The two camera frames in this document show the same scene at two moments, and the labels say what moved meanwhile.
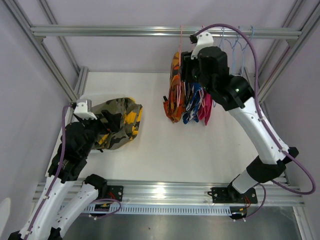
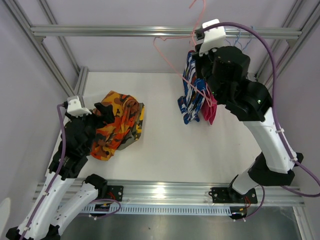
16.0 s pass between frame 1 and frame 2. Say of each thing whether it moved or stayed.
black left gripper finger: moved
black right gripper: moved
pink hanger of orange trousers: moved
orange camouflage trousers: moved
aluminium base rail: stayed
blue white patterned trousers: stayed
